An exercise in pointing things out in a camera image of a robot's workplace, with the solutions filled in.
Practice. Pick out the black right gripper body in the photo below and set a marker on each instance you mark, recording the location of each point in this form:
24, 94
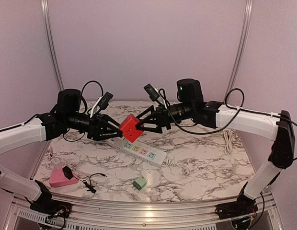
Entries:
188, 107

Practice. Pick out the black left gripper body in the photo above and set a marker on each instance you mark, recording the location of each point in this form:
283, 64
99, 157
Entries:
70, 118

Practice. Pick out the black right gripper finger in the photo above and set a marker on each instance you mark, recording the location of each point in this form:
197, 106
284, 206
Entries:
150, 125
148, 114

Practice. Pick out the red cube socket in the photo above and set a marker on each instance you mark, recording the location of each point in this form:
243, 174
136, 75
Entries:
129, 130

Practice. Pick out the white multicolour power strip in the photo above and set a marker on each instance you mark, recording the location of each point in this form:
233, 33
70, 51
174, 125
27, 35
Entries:
139, 150

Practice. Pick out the green plug adapter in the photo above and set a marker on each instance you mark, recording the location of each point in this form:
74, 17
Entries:
139, 183

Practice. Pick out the black power adapter with cable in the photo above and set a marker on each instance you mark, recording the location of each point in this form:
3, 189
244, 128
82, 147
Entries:
70, 175

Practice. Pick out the pink triangular power strip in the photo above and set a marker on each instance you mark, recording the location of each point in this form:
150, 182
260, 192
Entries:
57, 179

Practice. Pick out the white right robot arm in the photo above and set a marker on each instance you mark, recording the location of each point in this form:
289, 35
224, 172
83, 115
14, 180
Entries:
269, 137

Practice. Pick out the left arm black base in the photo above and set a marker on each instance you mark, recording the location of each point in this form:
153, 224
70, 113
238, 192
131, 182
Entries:
47, 205

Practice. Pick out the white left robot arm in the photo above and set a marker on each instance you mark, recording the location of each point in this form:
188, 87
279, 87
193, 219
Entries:
36, 129

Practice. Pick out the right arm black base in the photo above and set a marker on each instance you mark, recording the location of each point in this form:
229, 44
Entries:
242, 206

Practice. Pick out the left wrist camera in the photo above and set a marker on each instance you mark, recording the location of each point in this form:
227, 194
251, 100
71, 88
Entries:
101, 104

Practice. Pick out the aluminium front rail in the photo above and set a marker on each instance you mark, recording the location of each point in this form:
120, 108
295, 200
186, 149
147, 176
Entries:
93, 214

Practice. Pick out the left aluminium frame post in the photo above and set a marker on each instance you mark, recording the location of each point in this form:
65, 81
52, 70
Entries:
51, 44

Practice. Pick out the aluminium frame post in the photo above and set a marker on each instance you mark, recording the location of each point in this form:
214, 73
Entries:
241, 46
51, 44

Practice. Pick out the right aluminium frame post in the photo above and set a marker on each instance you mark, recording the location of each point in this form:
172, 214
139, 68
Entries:
241, 46

